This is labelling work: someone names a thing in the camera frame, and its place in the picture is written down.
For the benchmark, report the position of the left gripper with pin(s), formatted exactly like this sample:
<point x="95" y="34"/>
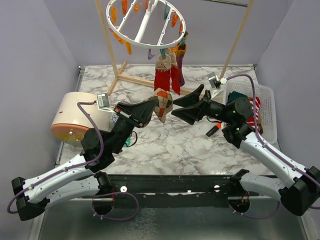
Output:
<point x="142" y="111"/>

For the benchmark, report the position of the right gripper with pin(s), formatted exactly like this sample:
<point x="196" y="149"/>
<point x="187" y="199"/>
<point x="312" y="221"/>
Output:
<point x="190" y="114"/>

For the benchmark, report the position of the beige argyle sock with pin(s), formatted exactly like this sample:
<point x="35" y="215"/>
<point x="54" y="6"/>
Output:
<point x="164" y="105"/>

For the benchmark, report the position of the wooden hanger rack frame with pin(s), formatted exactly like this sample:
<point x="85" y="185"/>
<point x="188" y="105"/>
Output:
<point x="118" y="72"/>

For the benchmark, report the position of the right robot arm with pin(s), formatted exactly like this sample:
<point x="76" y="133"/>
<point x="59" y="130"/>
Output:
<point x="295" y="186"/>

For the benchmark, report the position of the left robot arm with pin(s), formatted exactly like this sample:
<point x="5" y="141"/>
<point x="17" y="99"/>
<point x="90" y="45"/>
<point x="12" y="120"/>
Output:
<point x="82" y="176"/>

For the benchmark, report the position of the white round clip hanger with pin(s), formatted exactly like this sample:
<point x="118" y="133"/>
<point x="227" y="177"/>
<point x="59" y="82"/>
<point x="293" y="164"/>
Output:
<point x="171" y="14"/>

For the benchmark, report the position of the blue patterned round tin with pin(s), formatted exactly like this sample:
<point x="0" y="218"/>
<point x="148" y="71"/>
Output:
<point x="114" y="118"/>

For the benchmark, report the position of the teal green small box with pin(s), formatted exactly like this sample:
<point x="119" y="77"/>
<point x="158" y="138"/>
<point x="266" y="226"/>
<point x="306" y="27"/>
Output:
<point x="127" y="143"/>

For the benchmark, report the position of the red beige reindeer sock back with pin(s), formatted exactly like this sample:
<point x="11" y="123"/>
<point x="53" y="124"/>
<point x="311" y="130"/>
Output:
<point x="174" y="72"/>

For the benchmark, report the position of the red beige reindeer sock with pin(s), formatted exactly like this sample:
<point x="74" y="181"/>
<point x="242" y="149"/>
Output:
<point x="162" y="73"/>
<point x="174" y="72"/>

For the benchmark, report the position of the black orange highlighter marker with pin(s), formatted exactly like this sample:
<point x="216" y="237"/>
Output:
<point x="214" y="129"/>

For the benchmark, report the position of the dark teal sock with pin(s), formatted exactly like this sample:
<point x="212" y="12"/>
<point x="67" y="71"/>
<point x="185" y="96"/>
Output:
<point x="235" y="95"/>

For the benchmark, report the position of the red beige reindeer sock front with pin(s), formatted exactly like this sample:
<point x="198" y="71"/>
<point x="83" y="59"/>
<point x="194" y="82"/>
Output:
<point x="162" y="73"/>

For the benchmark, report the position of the purple yellow striped sock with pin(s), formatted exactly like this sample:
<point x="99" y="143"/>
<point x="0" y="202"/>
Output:
<point x="180" y="53"/>

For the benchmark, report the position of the red white striped sock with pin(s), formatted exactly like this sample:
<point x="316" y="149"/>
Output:
<point x="256" y="111"/>

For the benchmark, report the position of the purple clothespin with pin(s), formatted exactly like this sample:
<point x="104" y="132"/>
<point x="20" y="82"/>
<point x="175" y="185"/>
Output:
<point x="150" y="55"/>

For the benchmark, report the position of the teal clothespin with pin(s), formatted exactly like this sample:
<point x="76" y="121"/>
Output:
<point x="163" y="53"/>

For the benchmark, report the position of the white plastic basket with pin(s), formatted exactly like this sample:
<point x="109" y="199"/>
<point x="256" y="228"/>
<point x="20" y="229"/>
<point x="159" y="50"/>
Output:
<point x="267" y="105"/>

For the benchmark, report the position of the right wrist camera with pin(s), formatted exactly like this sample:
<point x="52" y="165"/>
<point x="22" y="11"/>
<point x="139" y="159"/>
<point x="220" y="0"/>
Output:
<point x="216" y="84"/>

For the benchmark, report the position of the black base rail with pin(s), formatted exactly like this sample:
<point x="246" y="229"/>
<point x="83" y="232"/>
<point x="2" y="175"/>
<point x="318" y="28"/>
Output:
<point x="171" y="191"/>

